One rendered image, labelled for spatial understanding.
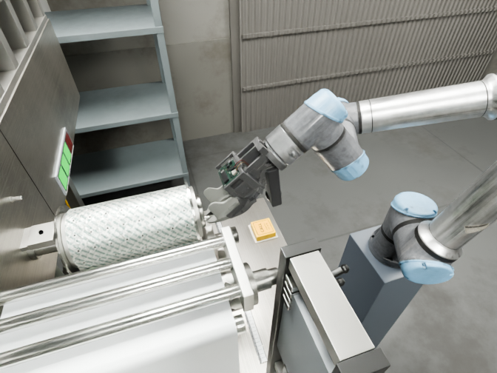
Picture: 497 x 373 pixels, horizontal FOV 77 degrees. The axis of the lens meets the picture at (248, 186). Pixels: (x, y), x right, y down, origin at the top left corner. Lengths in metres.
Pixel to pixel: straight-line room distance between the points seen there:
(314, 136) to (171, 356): 0.43
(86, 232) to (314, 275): 0.44
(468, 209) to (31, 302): 0.79
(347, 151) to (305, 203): 1.86
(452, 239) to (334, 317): 0.54
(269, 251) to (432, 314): 1.35
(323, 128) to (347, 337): 0.37
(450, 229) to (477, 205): 0.08
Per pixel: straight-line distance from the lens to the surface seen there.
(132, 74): 2.81
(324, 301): 0.38
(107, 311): 0.40
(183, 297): 0.38
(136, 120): 2.18
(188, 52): 2.78
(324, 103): 0.60
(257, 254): 1.06
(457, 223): 0.85
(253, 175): 0.64
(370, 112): 0.76
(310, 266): 0.40
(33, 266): 0.77
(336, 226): 2.38
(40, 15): 1.41
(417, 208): 0.99
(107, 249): 0.67
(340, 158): 0.65
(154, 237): 0.66
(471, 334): 2.26
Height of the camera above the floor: 1.77
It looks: 43 degrees down
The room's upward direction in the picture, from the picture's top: straight up
